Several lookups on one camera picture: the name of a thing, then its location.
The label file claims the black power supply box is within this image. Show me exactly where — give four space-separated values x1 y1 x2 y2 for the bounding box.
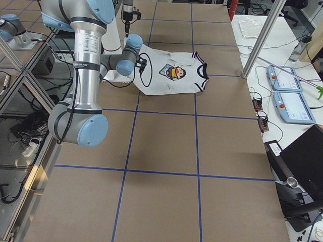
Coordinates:
32 48 55 75

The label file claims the upper orange connector board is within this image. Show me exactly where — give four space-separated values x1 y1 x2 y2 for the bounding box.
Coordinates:
252 99 263 112

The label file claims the orange connector board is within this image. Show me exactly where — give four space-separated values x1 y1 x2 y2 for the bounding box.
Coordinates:
252 99 263 112
257 116 269 133

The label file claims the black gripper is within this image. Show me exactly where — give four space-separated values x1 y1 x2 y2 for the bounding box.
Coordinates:
122 11 133 37

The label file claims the white power strip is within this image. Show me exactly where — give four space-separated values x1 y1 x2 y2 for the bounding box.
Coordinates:
22 141 39 157

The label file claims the lower blue teach pendant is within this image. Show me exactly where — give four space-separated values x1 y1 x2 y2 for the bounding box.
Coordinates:
274 91 315 125

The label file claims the black laptop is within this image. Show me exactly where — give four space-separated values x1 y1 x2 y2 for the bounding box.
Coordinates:
264 124 322 201

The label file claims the upper blue teach pendant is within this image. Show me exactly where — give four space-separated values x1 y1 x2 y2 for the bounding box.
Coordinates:
267 65 303 92

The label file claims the blue teach pendant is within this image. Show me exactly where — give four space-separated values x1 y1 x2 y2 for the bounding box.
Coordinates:
274 91 315 125
267 65 303 92

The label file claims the clear water bottle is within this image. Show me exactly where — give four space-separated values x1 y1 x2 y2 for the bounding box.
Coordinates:
289 35 312 62

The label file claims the white cartoon print t-shirt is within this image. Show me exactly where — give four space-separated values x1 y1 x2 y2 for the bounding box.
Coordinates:
133 45 209 95

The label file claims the silver reacher grabber tool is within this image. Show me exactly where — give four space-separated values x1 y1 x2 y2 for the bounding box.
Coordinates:
257 56 323 100

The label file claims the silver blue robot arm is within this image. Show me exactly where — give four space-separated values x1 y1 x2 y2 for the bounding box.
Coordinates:
41 1 146 147
122 0 134 37

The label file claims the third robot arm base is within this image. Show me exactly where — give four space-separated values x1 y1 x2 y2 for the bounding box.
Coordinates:
1 14 43 50

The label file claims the clear plastic bag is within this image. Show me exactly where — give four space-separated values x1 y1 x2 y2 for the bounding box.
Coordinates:
238 19 264 39

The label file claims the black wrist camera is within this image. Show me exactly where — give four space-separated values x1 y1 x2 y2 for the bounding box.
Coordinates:
136 57 147 74
132 9 141 20

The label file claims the black camera stand clamp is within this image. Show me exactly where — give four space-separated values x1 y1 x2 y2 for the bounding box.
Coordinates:
275 181 322 232

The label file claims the red cylinder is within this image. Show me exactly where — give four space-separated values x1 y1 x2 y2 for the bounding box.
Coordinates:
228 0 239 21

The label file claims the lower orange connector board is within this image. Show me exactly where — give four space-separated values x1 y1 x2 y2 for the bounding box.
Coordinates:
257 116 269 133

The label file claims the aluminium frame post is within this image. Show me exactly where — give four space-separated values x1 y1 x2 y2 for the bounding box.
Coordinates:
242 0 286 79

